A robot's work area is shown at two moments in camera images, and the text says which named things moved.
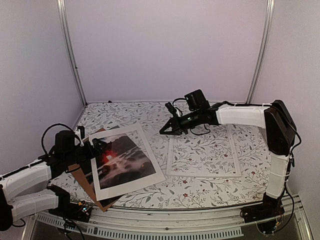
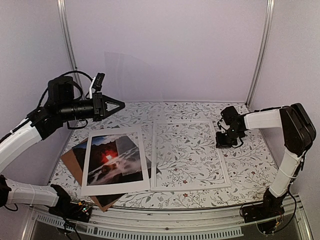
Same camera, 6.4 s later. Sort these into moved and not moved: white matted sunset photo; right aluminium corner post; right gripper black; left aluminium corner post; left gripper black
Moved: white matted sunset photo; right gripper black; left gripper black
Not moved: left aluminium corner post; right aluminium corner post
